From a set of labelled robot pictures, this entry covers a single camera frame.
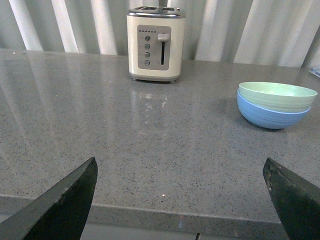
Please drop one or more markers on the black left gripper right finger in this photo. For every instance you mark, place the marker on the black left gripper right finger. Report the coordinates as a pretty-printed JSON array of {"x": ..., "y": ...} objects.
[{"x": 296, "y": 201}]

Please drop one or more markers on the cream toaster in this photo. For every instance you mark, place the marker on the cream toaster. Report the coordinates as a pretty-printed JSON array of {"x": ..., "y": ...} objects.
[{"x": 155, "y": 36}]

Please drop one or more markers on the white curtain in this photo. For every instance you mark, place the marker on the white curtain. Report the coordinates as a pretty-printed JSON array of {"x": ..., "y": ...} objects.
[{"x": 264, "y": 32}]

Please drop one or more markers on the blue bowl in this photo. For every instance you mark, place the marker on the blue bowl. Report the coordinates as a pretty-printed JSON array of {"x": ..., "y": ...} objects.
[{"x": 267, "y": 118}]

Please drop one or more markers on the green bowl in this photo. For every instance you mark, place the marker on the green bowl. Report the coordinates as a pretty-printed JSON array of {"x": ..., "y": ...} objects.
[{"x": 278, "y": 97}]

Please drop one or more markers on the clear plastic container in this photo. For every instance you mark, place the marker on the clear plastic container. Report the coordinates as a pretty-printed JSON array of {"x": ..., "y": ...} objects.
[{"x": 315, "y": 71}]

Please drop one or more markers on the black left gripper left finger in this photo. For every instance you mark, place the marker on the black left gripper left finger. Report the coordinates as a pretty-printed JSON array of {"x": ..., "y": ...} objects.
[{"x": 58, "y": 214}]

